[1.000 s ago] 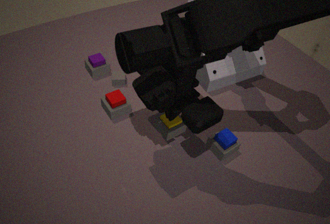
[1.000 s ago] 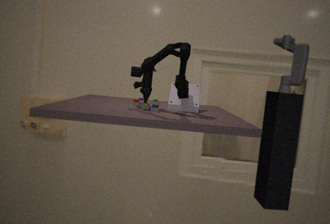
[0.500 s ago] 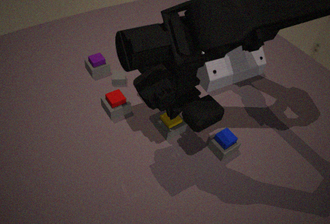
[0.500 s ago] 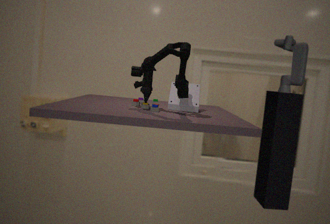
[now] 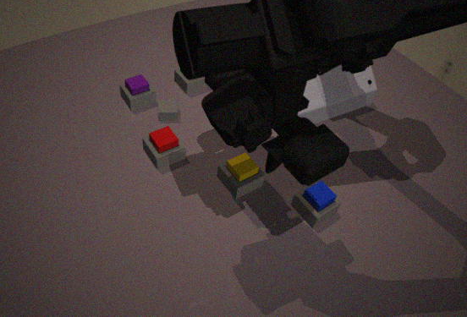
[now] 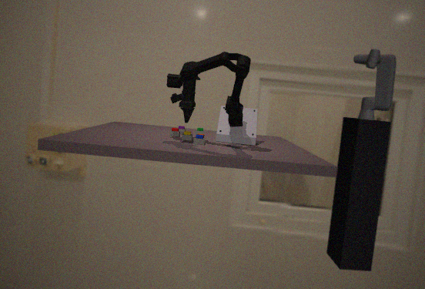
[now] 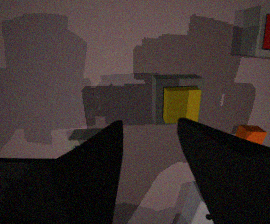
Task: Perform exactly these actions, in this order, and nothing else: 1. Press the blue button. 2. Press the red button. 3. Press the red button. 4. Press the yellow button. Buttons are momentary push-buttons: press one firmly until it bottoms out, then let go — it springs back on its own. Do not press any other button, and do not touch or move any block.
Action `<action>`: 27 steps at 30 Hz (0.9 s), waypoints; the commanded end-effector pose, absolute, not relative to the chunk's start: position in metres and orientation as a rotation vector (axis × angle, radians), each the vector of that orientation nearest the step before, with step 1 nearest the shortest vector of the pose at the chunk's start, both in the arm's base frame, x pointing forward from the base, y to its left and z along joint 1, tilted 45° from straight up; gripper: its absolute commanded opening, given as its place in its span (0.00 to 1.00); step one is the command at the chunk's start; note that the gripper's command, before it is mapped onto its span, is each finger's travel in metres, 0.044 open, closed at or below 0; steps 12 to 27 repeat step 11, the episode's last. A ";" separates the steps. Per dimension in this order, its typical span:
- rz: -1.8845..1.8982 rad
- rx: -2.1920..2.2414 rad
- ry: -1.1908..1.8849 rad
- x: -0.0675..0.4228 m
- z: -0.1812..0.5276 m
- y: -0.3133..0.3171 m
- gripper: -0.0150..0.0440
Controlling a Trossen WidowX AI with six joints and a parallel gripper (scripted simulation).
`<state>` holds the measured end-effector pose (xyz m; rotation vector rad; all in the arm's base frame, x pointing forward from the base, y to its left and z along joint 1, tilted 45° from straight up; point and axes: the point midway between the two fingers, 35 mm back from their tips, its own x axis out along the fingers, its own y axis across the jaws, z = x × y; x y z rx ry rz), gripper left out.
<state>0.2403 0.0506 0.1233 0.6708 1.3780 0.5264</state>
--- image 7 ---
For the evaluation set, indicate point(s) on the orange block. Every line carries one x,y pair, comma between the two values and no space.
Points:
251,133

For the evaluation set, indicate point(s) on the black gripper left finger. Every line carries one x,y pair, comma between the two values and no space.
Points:
78,187

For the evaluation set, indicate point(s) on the yellow button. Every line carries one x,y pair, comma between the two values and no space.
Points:
176,96

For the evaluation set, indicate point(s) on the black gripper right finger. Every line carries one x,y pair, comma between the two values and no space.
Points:
233,174

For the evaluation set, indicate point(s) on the blue button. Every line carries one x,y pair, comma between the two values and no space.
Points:
80,136

